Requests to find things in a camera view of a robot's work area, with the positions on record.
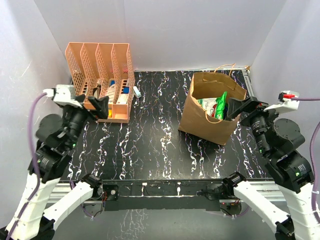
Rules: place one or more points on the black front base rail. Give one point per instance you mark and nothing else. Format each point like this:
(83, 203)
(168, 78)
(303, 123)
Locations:
(174, 194)

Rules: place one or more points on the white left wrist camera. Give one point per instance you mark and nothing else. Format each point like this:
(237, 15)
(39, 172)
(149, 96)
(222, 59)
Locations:
(63, 95)

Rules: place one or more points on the yellow sticky note block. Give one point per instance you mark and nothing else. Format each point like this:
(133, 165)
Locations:
(109, 114)

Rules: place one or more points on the orange plastic file organizer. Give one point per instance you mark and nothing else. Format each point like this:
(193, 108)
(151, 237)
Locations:
(93, 65)

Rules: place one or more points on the green Chuba chips bag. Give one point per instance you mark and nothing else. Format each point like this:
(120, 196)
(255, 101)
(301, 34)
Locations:
(215, 107)

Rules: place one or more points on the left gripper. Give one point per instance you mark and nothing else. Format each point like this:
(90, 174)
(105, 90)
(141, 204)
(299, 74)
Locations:
(101, 106)

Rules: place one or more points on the small white blue stapler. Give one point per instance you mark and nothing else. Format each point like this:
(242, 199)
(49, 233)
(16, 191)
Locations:
(136, 92)

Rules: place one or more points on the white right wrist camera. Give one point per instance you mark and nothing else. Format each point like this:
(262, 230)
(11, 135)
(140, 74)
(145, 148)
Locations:
(285, 103)

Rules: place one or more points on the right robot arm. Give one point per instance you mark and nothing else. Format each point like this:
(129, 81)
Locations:
(278, 140)

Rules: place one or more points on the brown paper bag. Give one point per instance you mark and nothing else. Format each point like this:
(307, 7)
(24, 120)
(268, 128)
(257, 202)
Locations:
(195, 120)

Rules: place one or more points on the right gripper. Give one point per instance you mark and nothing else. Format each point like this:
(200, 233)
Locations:
(235, 106)

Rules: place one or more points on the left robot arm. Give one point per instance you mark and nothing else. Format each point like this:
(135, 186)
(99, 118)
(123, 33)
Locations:
(56, 135)

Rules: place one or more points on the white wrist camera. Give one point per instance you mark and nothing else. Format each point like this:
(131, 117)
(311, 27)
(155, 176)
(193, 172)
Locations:
(63, 95)
(285, 103)

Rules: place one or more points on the white label cards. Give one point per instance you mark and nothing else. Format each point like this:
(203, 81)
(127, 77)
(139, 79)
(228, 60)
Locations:
(118, 93)

